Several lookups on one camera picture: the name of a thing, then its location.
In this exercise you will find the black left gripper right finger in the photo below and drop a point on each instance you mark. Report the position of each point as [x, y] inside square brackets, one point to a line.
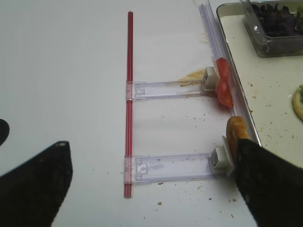
[271, 186]

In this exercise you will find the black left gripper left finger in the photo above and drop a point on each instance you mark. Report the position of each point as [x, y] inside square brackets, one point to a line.
[32, 193]

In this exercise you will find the green lettuce on bun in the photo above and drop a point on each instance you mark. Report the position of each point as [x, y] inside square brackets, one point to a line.
[300, 93]

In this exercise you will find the red tomato slice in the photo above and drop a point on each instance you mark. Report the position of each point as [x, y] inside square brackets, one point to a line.
[223, 90]

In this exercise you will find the green lettuce in container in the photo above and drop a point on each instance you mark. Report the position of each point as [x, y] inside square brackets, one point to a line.
[299, 12]

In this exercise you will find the white pusher block lower left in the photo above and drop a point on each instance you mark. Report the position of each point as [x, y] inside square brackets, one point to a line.
[220, 160]

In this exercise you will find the white pusher block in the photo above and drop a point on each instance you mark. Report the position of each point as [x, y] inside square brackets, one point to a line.
[220, 160]
[210, 80]

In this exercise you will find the burger bun top half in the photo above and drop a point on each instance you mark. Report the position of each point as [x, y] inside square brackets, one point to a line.
[236, 129]

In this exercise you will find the metal baking tray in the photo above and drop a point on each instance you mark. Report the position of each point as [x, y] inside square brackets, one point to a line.
[269, 85]

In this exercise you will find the clear pusher track lower left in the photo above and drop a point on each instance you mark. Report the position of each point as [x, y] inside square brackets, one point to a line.
[158, 169]

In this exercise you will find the clear pusher track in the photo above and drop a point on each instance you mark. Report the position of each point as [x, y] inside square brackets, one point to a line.
[166, 89]
[158, 169]

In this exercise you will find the white pusher block upper left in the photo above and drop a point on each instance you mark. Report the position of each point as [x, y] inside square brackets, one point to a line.
[210, 80]

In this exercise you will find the clear pusher track upper left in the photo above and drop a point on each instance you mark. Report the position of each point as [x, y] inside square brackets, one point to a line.
[166, 89]

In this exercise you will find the clear plastic salad container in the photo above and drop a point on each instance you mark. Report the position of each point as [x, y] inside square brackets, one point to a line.
[264, 45]

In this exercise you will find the purple shredded cabbage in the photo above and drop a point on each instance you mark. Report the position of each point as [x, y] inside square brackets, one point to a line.
[278, 22]

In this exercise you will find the red plastic rail left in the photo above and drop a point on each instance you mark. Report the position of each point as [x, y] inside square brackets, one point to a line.
[129, 104]

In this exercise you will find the clear long divider rail left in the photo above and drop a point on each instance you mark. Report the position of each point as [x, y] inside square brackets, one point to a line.
[219, 50]

